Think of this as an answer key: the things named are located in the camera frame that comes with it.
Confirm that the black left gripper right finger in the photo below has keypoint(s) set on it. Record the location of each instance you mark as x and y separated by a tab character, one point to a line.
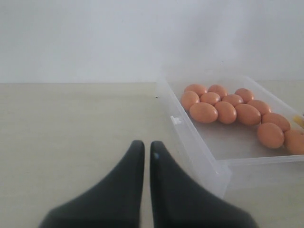
180	202

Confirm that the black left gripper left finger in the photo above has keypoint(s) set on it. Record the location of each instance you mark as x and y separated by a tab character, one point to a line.
114	202

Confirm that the clear plastic storage box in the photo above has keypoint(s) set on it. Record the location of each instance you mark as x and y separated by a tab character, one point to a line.
226	157

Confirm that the brown egg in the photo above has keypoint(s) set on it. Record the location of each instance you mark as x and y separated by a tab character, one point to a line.
203	113
218	89
278	120
261	106
245	94
210	98
270	135
248	115
294	142
226	112
199	89
188	99
233	99

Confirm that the yellow plastic egg tray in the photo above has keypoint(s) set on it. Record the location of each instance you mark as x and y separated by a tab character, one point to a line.
299	120

